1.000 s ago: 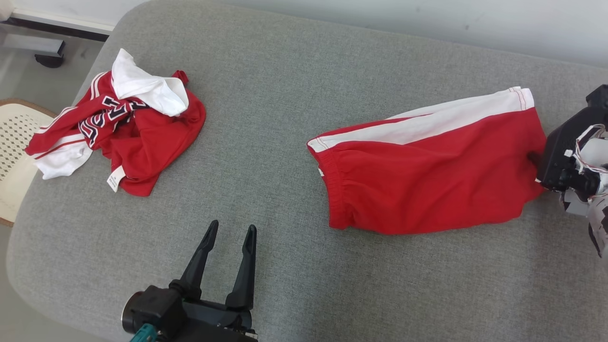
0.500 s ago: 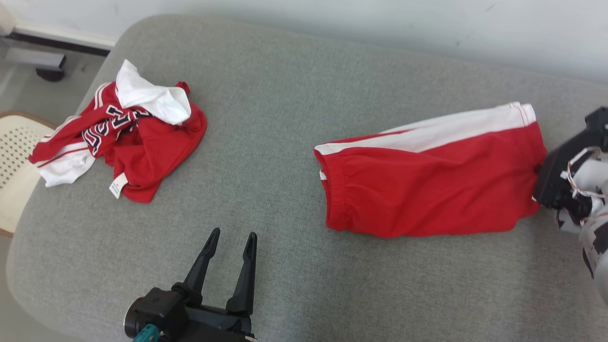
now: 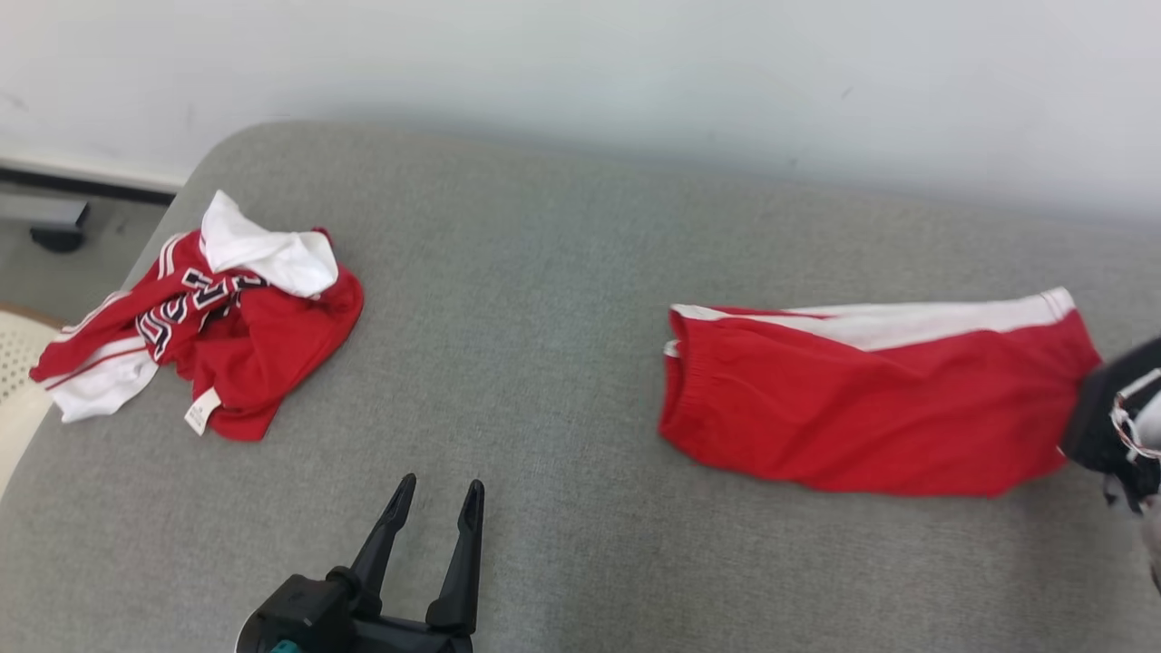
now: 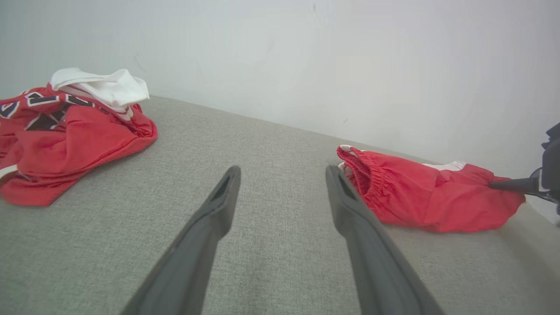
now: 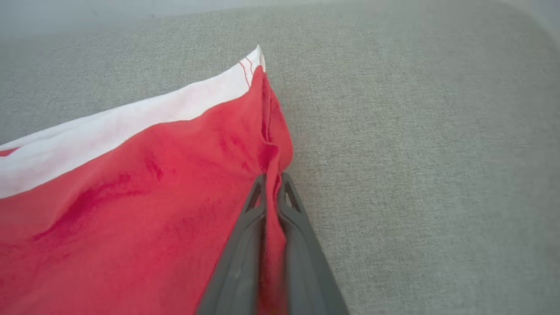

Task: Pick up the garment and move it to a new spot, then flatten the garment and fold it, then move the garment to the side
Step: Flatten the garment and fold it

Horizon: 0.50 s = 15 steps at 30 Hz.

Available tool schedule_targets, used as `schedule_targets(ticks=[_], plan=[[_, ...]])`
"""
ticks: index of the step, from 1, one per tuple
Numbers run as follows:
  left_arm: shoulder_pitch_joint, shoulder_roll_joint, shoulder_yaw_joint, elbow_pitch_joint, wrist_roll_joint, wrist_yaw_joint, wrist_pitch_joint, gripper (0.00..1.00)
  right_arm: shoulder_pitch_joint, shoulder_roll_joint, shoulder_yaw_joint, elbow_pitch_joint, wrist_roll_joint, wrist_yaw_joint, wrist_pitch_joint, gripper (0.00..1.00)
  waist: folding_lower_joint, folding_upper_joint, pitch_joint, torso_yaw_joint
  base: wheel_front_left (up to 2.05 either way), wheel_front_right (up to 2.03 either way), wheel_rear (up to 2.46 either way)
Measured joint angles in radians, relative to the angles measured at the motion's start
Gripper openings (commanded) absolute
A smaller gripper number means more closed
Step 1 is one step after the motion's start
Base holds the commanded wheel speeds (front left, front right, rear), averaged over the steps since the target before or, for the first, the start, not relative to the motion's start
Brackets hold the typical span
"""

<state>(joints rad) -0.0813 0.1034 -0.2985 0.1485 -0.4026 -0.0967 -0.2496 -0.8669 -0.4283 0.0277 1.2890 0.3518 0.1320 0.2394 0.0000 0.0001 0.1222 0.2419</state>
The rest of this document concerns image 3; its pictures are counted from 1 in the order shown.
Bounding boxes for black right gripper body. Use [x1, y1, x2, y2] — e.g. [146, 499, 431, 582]
[1061, 336, 1161, 516]

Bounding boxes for red white sports shorts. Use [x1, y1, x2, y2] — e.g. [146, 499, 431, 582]
[659, 288, 1103, 499]

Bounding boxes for grey fabric sofa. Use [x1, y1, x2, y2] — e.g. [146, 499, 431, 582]
[0, 120, 1161, 653]

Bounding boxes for grey metal furniture foot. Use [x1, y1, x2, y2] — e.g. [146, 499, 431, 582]
[0, 193, 92, 254]

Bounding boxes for red white basketball jersey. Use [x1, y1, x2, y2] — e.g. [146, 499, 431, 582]
[30, 190, 366, 443]

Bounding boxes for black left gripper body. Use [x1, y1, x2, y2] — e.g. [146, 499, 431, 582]
[236, 575, 474, 653]

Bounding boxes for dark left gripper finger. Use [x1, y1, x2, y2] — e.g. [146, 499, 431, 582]
[327, 473, 418, 619]
[425, 480, 486, 637]

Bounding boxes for white perforated laundry basket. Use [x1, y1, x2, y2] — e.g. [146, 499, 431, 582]
[0, 307, 66, 495]

